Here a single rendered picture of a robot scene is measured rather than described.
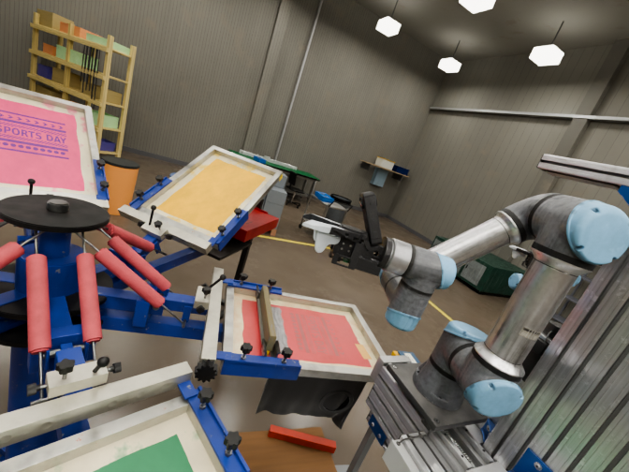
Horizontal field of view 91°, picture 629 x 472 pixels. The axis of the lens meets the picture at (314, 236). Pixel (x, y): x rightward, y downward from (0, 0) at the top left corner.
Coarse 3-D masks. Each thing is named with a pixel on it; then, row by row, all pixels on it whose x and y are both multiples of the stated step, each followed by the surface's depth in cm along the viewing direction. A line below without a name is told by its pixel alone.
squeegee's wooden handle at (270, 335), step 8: (264, 288) 158; (264, 296) 151; (264, 304) 146; (264, 312) 143; (264, 320) 139; (272, 320) 134; (264, 328) 136; (272, 328) 129; (264, 336) 132; (272, 336) 125; (272, 344) 126
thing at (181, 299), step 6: (168, 294) 130; (174, 294) 132; (180, 294) 133; (168, 300) 127; (174, 300) 128; (180, 300) 129; (186, 300) 131; (192, 300) 132; (168, 306) 128; (174, 306) 129; (180, 306) 129; (192, 306) 130; (192, 312) 131; (204, 312) 133
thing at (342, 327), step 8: (248, 304) 159; (256, 304) 161; (272, 304) 166; (248, 312) 152; (256, 312) 155; (288, 312) 164; (296, 312) 167; (304, 312) 170; (312, 312) 172; (320, 312) 175; (248, 320) 146; (256, 320) 148; (288, 320) 157; (336, 320) 173; (344, 320) 176; (288, 328) 151; (336, 328) 165; (344, 328) 168; (344, 336) 161; (352, 336) 163
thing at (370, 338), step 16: (240, 288) 164; (320, 304) 180; (336, 304) 183; (352, 304) 189; (224, 320) 137; (224, 336) 125; (368, 336) 162; (384, 352) 153; (304, 368) 123; (320, 368) 126; (336, 368) 130; (352, 368) 133
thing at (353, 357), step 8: (248, 328) 141; (256, 328) 143; (248, 336) 136; (256, 336) 137; (288, 336) 145; (256, 344) 133; (288, 344) 140; (296, 344) 142; (344, 344) 154; (352, 344) 156; (256, 352) 128; (296, 352) 136; (304, 352) 138; (344, 352) 148; (352, 352) 150; (304, 360) 133; (312, 360) 135; (320, 360) 137; (328, 360) 139; (336, 360) 141; (344, 360) 143; (352, 360) 144; (360, 360) 146; (368, 360) 148
